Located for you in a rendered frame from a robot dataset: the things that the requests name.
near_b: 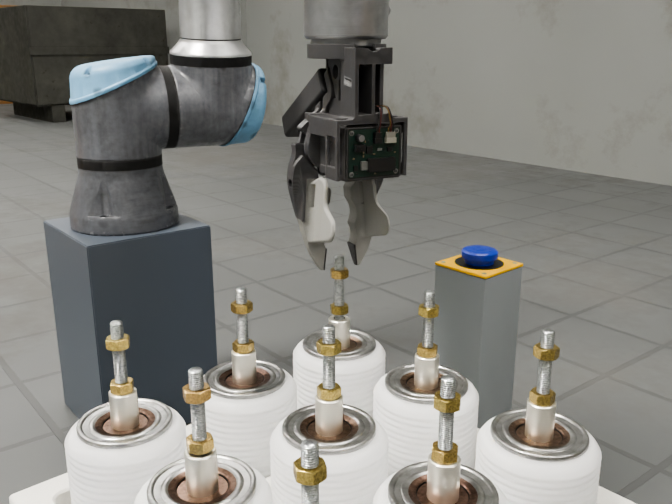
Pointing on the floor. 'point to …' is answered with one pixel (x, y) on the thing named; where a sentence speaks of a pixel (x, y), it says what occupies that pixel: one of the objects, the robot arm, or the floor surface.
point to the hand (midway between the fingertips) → (335, 251)
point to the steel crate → (68, 50)
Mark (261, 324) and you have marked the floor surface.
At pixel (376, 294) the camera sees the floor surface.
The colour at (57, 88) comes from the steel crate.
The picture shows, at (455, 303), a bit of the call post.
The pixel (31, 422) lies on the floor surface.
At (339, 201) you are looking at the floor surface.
